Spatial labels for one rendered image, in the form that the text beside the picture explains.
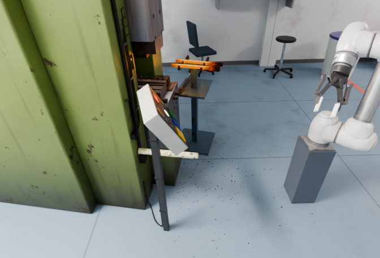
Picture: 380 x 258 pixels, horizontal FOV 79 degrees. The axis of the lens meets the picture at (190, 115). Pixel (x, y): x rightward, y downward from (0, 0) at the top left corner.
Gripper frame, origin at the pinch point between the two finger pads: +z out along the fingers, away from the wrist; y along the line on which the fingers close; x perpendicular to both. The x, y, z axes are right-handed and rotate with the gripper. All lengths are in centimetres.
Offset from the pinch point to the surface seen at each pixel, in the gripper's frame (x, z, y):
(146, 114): -1, 33, 75
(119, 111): -33, 38, 101
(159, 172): -41, 65, 64
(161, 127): -2, 36, 66
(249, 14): -309, -204, 59
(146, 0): -16, -27, 106
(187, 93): -113, 1, 78
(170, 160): -96, 63, 66
